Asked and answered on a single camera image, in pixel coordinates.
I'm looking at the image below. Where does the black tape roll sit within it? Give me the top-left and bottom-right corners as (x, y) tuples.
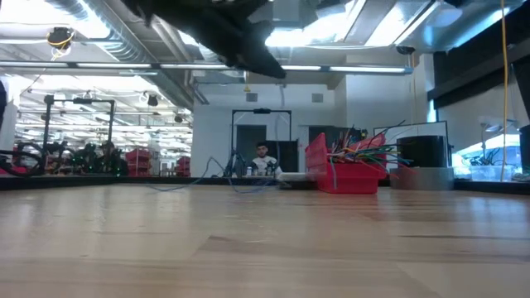
(396, 135), (451, 169)

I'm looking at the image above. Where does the long blue cord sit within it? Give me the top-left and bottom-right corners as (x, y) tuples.
(144, 84), (287, 195)

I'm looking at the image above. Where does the yellow black cable reel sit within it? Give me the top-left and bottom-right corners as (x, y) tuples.
(46, 26), (76, 51)

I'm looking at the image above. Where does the red plastic bin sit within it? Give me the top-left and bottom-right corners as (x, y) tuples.
(305, 132), (386, 195)

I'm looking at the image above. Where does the red shelf rack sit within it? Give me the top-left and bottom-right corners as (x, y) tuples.
(124, 147), (161, 177)

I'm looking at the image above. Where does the grey plastic case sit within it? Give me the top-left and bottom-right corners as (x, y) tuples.
(275, 171), (319, 190)

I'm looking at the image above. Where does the silver ventilation duct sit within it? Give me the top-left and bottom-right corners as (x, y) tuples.
(43, 0), (210, 109)

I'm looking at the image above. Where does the long ceiling light bar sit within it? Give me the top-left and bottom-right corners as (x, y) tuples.
(0, 60), (414, 76)

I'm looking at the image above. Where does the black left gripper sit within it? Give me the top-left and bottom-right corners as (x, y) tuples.
(123, 0), (287, 80)

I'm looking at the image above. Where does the clear plastic container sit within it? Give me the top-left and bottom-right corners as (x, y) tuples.
(469, 164), (505, 182)

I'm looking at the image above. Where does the black gantry frame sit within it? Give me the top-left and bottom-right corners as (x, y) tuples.
(230, 108), (293, 175)
(41, 94), (117, 175)

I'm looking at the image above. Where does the person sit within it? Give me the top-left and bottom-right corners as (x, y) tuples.
(248, 141), (283, 177)
(99, 140), (128, 175)

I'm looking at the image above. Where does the black metal table frame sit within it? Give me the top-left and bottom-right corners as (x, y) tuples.
(0, 175), (530, 196)

